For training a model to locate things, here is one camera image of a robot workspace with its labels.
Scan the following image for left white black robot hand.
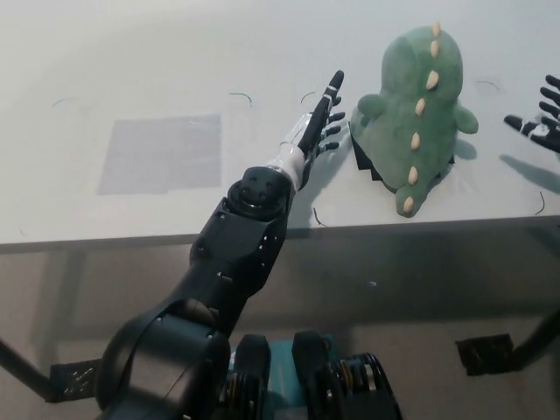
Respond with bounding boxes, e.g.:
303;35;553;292
267;69;347;192

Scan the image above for black floor tape patch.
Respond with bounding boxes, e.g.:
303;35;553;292
48;358;106;403
454;333;514;376

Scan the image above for green plush dinosaur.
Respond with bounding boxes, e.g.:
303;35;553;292
351;21;479;219

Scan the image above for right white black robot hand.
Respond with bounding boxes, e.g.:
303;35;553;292
503;73;560;154

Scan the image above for black tape square marker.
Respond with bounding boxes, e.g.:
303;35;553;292
348;122;456;186

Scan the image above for grey tape square marker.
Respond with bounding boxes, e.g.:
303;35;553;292
96;113;222;197

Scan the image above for black table leg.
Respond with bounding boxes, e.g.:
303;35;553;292
0;339;58;403
514;305;560;373

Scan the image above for black teal robot body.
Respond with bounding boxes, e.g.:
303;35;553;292
220;331;403;420

